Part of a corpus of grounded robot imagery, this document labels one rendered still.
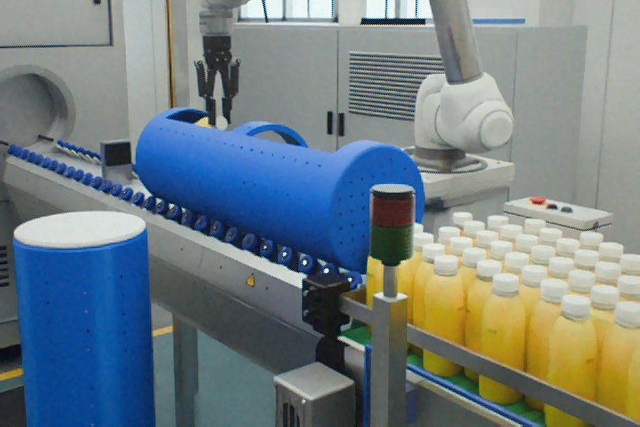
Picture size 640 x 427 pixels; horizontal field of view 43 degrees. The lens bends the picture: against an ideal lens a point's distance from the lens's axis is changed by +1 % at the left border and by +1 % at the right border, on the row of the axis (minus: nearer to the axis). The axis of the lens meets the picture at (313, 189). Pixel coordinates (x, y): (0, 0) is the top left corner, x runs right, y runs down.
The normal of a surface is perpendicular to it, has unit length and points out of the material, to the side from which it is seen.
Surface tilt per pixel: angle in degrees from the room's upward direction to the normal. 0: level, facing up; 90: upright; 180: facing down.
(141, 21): 90
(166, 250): 71
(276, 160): 50
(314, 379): 0
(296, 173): 58
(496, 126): 98
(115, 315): 90
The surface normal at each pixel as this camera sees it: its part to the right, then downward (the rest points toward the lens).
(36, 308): -0.45, 0.19
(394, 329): 0.62, 0.17
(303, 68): -0.77, 0.14
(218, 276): -0.74, -0.20
